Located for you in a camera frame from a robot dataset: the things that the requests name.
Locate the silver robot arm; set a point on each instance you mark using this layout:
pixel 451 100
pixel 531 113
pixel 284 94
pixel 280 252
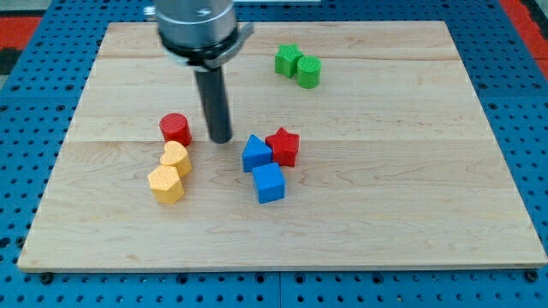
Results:
pixel 203 34

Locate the blue triangle block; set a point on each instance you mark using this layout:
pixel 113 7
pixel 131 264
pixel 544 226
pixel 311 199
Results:
pixel 256 153

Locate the blue cube block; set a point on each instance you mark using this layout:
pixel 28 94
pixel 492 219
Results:
pixel 268 182

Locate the red star block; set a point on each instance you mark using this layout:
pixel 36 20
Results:
pixel 285 147

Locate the green cylinder block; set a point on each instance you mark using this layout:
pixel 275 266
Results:
pixel 309 72

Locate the green star block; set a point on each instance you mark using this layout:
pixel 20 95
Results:
pixel 286 59

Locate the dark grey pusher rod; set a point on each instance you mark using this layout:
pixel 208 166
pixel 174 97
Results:
pixel 214 103

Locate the yellow heart block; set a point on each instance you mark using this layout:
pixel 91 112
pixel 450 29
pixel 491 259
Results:
pixel 176 155

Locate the red cylinder block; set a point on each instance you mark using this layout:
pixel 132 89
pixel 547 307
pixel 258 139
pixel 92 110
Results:
pixel 175 127

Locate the yellow hexagon block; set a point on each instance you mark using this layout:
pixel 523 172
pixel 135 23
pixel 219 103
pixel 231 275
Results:
pixel 166 184

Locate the wooden board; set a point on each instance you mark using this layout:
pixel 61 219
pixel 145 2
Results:
pixel 398 168

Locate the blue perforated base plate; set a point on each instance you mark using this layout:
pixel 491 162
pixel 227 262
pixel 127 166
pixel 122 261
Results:
pixel 42 91

